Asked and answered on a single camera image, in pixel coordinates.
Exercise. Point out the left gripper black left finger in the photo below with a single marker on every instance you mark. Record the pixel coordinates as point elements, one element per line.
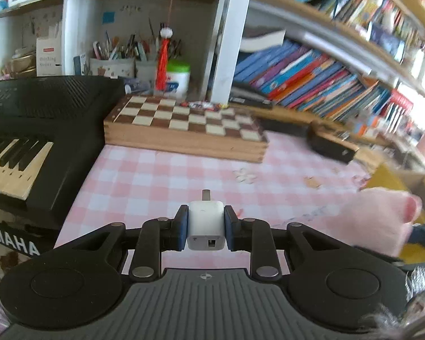
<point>155,237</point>

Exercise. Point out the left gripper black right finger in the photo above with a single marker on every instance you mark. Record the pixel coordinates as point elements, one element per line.
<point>253,236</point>

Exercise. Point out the white USB charger cube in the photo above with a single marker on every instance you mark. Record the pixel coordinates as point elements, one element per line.
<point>206,227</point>

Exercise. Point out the pink plush toy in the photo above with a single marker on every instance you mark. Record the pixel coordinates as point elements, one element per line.
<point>377,218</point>

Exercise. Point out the yellow cardboard box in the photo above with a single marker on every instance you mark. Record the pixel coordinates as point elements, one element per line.
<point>407,180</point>

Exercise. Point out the pink checkered table mat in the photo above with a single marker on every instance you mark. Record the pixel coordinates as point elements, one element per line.
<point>131,186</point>

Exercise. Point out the wooden chessboard box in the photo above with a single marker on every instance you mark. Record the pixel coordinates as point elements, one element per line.
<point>158,123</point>

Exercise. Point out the black brown case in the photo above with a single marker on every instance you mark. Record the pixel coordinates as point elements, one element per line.
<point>331,143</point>

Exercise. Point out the red tassel ornament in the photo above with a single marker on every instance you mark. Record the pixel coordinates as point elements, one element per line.
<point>166,34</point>

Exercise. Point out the black Yamaha keyboard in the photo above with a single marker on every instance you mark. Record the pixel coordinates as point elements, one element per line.
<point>51,133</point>

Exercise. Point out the row of leaning books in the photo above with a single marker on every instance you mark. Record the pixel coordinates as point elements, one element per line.
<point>294,76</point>

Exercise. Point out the white green-lidded jar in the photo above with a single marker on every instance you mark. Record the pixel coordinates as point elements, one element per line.
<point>177,78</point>

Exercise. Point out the white pen holder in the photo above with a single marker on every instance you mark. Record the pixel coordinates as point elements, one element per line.
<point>113,68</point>

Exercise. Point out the white bookshelf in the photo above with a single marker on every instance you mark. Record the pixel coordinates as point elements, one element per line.
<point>210,31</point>

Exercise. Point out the white box on shelf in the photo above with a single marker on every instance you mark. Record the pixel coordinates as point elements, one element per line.
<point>48,57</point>

